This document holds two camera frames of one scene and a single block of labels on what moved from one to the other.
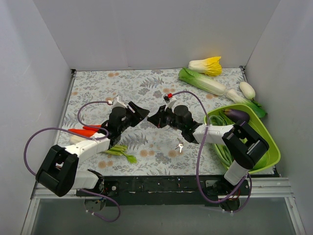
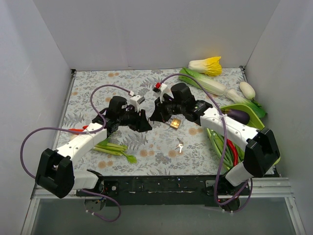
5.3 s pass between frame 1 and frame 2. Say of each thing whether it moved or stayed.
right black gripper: moved
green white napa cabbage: stayed
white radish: stayed
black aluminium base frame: stayed
